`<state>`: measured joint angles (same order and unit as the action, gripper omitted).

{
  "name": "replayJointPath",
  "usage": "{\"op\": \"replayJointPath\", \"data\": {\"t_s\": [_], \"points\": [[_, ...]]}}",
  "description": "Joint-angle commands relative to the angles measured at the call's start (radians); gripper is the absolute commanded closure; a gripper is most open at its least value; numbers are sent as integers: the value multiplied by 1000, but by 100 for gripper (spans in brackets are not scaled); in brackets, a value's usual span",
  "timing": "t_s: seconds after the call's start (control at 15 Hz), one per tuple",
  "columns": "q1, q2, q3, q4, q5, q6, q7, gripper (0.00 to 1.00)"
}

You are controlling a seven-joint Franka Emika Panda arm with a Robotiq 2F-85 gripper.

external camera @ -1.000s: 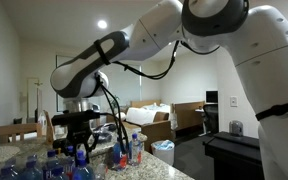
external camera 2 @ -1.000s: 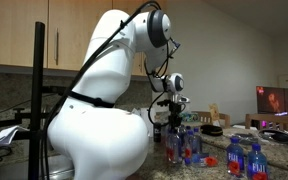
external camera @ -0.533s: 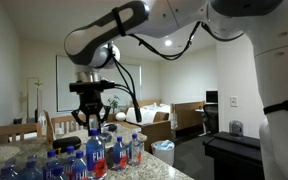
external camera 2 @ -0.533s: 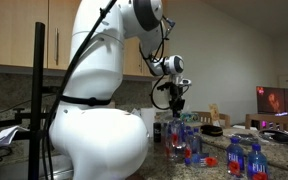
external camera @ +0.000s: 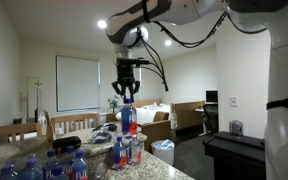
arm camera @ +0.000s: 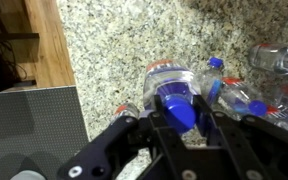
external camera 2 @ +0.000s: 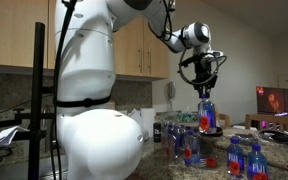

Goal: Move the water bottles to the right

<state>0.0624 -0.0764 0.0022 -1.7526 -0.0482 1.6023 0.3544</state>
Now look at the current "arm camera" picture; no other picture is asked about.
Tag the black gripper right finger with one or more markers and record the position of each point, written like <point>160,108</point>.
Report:
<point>267,143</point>

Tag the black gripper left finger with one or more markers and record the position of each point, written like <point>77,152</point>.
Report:
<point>117,143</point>

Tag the white trash bin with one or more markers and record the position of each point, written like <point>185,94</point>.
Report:
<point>27,175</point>

